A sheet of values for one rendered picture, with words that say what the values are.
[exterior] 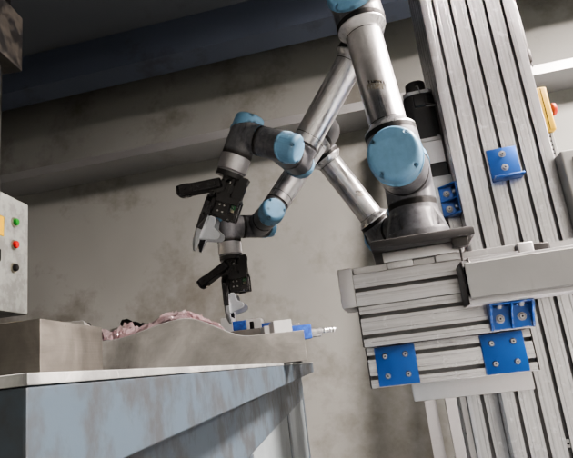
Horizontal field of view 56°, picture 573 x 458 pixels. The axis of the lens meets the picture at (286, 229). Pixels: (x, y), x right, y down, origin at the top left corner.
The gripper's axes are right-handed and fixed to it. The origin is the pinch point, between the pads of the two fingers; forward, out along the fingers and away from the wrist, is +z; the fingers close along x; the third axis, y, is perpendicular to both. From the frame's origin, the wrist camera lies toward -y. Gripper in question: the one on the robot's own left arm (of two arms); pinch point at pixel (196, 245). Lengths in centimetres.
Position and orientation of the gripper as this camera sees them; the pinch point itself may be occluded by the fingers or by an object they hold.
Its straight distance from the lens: 134.3
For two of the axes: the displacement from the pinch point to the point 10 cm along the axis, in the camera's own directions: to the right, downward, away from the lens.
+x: 0.5, 0.9, 9.9
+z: -3.2, 9.4, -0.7
